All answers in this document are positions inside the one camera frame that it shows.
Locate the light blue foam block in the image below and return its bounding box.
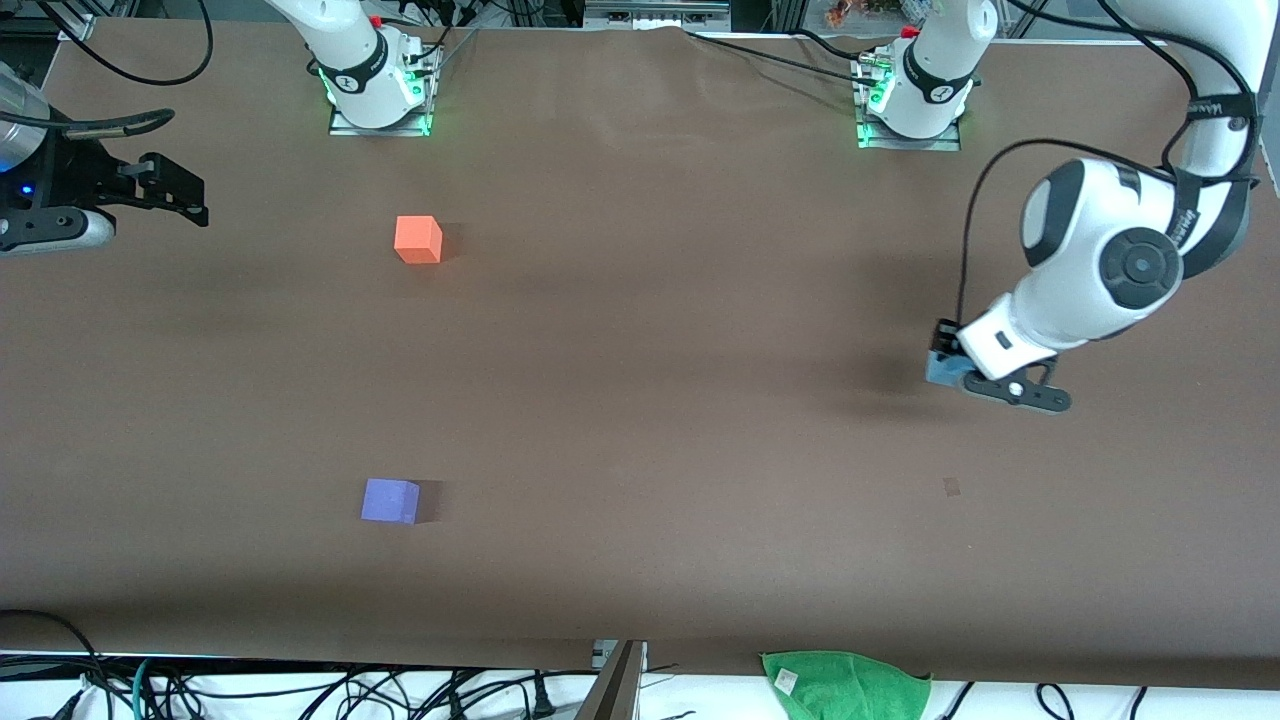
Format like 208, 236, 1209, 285
925, 348, 973, 387

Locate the orange foam block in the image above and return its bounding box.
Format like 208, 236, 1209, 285
394, 215, 443, 265

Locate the purple foam block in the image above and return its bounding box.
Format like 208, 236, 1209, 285
361, 478, 421, 525

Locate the brown table cover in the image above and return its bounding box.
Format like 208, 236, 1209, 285
0, 18, 1280, 691

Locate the green cloth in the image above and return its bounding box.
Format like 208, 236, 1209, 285
760, 650, 933, 720

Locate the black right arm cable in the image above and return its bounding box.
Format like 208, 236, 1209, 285
0, 0, 214, 138

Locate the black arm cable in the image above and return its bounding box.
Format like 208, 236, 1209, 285
955, 0, 1261, 326
0, 0, 214, 138

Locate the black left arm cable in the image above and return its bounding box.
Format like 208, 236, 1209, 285
955, 0, 1261, 326

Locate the aluminium frame bar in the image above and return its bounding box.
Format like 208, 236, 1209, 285
40, 5, 97, 43

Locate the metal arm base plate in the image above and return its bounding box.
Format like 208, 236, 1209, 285
852, 55, 963, 153
328, 45, 441, 138

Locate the aluminium frame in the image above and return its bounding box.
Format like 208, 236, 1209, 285
583, 0, 733, 33

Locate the grey metal post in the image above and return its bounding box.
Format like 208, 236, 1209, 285
575, 640, 649, 720

